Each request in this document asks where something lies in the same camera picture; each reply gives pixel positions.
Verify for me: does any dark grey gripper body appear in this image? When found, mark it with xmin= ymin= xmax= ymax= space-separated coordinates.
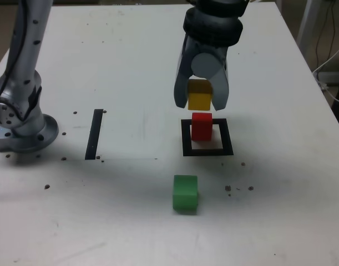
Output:
xmin=191 ymin=38 xmax=231 ymax=64

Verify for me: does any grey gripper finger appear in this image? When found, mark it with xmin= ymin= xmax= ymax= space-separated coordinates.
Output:
xmin=173 ymin=33 xmax=197 ymax=109
xmin=190 ymin=52 xmax=230 ymax=112

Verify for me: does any yellow cube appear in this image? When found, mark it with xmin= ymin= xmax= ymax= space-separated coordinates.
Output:
xmin=187 ymin=79 xmax=214 ymax=111

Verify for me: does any red cube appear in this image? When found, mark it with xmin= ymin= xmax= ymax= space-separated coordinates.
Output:
xmin=190 ymin=112 xmax=214 ymax=142

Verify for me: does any green cube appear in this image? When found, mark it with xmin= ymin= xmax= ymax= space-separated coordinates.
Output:
xmin=172 ymin=174 xmax=199 ymax=216

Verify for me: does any black tape square outline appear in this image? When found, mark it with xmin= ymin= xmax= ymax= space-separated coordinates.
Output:
xmin=180 ymin=118 xmax=235 ymax=157

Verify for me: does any black tape strip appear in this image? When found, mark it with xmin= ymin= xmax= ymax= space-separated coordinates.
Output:
xmin=85 ymin=109 xmax=104 ymax=161

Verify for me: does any white background post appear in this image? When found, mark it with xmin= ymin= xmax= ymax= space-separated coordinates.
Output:
xmin=296 ymin=0 xmax=321 ymax=53

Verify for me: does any black background cable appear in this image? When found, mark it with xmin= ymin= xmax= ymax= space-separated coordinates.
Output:
xmin=314 ymin=0 xmax=337 ymax=70

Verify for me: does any white background cable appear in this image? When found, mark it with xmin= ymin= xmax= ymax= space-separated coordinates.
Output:
xmin=312 ymin=40 xmax=339 ymax=104

